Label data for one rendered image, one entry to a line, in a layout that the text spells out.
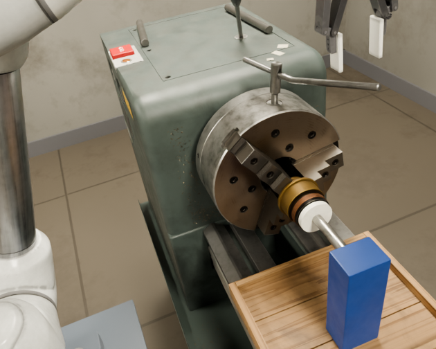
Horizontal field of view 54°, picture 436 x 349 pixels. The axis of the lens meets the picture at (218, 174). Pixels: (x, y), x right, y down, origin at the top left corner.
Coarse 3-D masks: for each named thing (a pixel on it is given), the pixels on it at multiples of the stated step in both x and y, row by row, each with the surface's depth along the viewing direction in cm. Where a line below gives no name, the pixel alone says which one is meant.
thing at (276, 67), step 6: (276, 66) 84; (276, 72) 85; (276, 78) 85; (270, 84) 87; (276, 84) 86; (270, 90) 88; (276, 90) 87; (276, 96) 88; (270, 102) 90; (276, 102) 89
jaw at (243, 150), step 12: (228, 144) 88; (240, 144) 87; (240, 156) 86; (252, 156) 84; (264, 156) 86; (252, 168) 86; (264, 168) 86; (276, 168) 85; (264, 180) 86; (276, 180) 86; (288, 180) 86; (276, 192) 86
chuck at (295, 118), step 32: (256, 96) 92; (288, 96) 93; (224, 128) 90; (256, 128) 86; (288, 128) 89; (320, 128) 92; (224, 160) 87; (224, 192) 92; (256, 192) 95; (256, 224) 101
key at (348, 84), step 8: (256, 64) 89; (280, 72) 85; (288, 80) 83; (296, 80) 81; (304, 80) 80; (312, 80) 78; (320, 80) 76; (328, 80) 75; (336, 80) 74; (352, 88) 71; (360, 88) 70; (368, 88) 69; (376, 88) 67
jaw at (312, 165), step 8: (336, 144) 96; (312, 152) 95; (320, 152) 94; (328, 152) 93; (336, 152) 93; (288, 160) 97; (296, 160) 95; (304, 160) 94; (312, 160) 93; (320, 160) 92; (328, 160) 92; (336, 160) 93; (296, 168) 92; (304, 168) 92; (312, 168) 91; (320, 168) 90; (328, 168) 91; (336, 168) 94; (296, 176) 95; (304, 176) 90; (312, 176) 89; (320, 176) 89; (328, 176) 92; (320, 184) 89
